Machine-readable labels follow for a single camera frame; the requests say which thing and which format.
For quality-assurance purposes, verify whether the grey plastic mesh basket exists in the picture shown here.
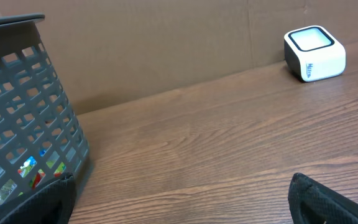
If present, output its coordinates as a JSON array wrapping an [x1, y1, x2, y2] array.
[[0, 13, 90, 205]]

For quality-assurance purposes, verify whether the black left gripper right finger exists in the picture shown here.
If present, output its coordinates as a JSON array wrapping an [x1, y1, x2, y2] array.
[[288, 173, 358, 224]]

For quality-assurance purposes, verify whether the white barcode scanner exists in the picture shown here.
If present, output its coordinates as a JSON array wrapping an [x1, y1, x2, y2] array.
[[284, 26, 346, 82]]

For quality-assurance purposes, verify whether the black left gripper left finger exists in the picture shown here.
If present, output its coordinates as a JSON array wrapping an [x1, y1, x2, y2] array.
[[0, 172, 76, 223]]

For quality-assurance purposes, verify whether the green snack packet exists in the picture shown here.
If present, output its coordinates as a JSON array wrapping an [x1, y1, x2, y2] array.
[[0, 156, 66, 204]]

